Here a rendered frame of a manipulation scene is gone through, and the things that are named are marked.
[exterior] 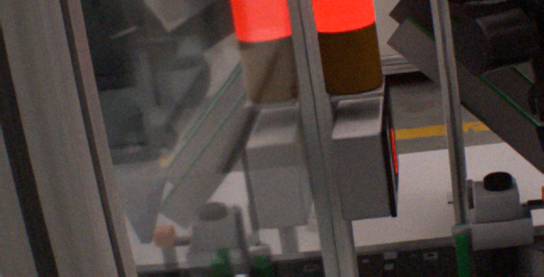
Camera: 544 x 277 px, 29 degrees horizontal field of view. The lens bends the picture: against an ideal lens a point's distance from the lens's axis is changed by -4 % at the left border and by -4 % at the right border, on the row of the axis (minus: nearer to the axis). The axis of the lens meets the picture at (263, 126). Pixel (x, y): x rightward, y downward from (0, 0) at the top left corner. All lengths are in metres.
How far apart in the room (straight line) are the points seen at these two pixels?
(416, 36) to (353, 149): 0.48
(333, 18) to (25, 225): 0.57
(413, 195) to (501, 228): 0.62
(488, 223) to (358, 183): 0.29
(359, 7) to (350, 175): 0.13
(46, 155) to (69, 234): 0.02
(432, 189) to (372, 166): 0.89
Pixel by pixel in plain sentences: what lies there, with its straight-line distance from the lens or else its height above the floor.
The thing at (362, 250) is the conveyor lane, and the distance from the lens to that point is 1.30.
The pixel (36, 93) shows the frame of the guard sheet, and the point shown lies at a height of 1.44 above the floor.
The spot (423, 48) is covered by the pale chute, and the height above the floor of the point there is 1.18.
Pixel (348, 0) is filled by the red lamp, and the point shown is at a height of 1.33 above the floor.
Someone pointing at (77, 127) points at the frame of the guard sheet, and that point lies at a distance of 0.28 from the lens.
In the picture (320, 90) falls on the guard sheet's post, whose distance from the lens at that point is 0.86.
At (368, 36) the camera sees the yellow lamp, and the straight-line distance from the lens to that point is 0.84.
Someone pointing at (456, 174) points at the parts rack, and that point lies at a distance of 1.30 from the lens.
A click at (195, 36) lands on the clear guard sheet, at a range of 0.47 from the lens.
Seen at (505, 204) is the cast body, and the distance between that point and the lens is 1.09.
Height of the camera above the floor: 1.50
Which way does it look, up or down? 17 degrees down
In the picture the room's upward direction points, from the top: 9 degrees counter-clockwise
